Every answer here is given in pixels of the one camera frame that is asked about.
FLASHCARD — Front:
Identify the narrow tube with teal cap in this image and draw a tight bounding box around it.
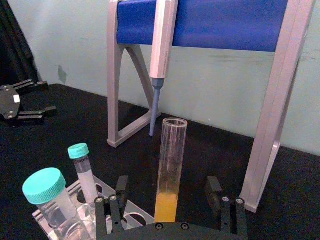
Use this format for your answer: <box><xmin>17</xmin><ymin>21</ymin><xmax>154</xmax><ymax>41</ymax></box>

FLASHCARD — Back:
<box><xmin>67</xmin><ymin>142</ymin><xmax>100</xmax><ymax>205</ymax></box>

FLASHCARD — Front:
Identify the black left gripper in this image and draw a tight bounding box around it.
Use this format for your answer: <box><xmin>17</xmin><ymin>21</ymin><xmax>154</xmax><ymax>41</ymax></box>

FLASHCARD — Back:
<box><xmin>0</xmin><ymin>79</ymin><xmax>58</xmax><ymax>126</ymax></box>

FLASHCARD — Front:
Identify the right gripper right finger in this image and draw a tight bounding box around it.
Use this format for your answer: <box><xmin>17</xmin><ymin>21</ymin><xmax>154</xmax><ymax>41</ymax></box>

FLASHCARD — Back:
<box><xmin>205</xmin><ymin>175</ymin><xmax>249</xmax><ymax>237</ymax></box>

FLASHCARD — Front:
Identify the glass tube with orange liquid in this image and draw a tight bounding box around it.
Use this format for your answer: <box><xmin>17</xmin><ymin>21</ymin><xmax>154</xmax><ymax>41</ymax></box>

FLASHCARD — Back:
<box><xmin>154</xmin><ymin>117</ymin><xmax>189</xmax><ymax>224</ymax></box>

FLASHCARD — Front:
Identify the clear acrylic tube rack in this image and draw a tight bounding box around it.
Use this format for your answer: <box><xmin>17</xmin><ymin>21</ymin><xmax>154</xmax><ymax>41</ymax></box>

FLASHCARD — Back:
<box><xmin>31</xmin><ymin>176</ymin><xmax>156</xmax><ymax>240</ymax></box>

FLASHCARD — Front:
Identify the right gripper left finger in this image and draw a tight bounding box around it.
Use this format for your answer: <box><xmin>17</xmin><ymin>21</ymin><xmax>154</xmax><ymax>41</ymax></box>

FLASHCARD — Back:
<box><xmin>94</xmin><ymin>175</ymin><xmax>130</xmax><ymax>236</ymax></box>

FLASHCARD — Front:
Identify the black table cloth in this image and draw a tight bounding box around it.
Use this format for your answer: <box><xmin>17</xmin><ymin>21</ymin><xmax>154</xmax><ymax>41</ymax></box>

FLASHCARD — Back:
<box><xmin>0</xmin><ymin>83</ymin><xmax>320</xmax><ymax>240</ymax></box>

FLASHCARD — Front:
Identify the wide tube with teal cap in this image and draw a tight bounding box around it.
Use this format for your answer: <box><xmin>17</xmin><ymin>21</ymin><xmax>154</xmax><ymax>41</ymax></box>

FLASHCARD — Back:
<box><xmin>21</xmin><ymin>167</ymin><xmax>81</xmax><ymax>230</ymax></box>

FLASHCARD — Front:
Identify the white and blue pipette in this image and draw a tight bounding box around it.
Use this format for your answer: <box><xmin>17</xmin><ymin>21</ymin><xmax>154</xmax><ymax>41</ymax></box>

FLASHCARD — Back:
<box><xmin>149</xmin><ymin>0</ymin><xmax>180</xmax><ymax>137</ymax></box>

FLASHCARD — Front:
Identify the black draped fabric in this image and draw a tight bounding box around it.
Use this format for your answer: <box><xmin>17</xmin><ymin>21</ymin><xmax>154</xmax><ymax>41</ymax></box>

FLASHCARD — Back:
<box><xmin>0</xmin><ymin>0</ymin><xmax>39</xmax><ymax>86</ymax></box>

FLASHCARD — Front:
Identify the grey stand with blue bar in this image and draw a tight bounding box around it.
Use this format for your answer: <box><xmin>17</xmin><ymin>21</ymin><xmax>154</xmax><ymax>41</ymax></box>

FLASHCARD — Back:
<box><xmin>106</xmin><ymin>0</ymin><xmax>316</xmax><ymax>214</ymax></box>

